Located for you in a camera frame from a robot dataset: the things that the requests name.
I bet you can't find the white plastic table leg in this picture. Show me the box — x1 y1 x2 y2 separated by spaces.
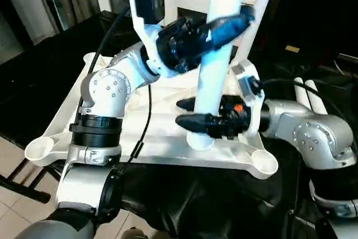
293 77 312 111
237 0 280 64
187 0 250 151
304 79 324 111

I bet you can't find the black work mat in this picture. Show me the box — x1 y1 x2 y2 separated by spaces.
0 10 358 239

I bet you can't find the black flat screen panel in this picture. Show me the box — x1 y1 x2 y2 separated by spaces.
335 53 358 65

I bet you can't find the black metal floor frame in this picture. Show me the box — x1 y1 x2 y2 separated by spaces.
0 157 52 204

